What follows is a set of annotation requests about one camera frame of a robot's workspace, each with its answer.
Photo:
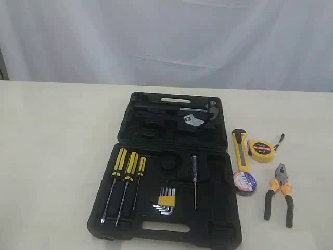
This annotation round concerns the claw hammer steel head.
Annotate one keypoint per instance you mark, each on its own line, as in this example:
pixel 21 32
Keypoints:
pixel 211 108

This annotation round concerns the black plastic tool case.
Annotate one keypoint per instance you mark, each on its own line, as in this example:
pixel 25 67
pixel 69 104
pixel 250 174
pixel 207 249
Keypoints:
pixel 168 144

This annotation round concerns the white backdrop curtain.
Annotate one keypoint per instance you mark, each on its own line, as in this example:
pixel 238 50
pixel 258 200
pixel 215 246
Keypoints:
pixel 262 45

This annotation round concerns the yellow black utility knife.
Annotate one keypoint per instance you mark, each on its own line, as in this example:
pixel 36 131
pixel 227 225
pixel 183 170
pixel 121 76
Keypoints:
pixel 239 136

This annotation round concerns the hex key set yellow holder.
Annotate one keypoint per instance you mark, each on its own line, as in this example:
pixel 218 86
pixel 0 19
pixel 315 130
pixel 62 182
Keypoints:
pixel 166 201

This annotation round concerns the middle yellow black screwdriver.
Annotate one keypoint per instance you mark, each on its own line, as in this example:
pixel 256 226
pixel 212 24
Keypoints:
pixel 128 177

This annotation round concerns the orange black handled pliers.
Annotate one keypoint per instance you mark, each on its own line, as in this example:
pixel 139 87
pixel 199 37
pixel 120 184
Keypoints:
pixel 280 182

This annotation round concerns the silver adjustable wrench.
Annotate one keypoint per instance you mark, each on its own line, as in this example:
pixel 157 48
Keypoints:
pixel 194 120

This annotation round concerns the black electrical tape roll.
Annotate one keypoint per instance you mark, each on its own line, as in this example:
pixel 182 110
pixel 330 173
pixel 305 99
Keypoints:
pixel 244 183

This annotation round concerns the clear handle tester screwdriver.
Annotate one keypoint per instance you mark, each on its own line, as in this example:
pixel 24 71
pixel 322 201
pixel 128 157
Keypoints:
pixel 194 159

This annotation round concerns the short yellow black screwdriver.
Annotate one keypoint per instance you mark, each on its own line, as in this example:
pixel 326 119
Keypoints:
pixel 140 173

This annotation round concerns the yellow measuring tape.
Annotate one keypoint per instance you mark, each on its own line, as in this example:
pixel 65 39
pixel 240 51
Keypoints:
pixel 263 151

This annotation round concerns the long yellow black screwdriver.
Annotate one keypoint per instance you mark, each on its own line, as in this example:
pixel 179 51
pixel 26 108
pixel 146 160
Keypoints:
pixel 117 170

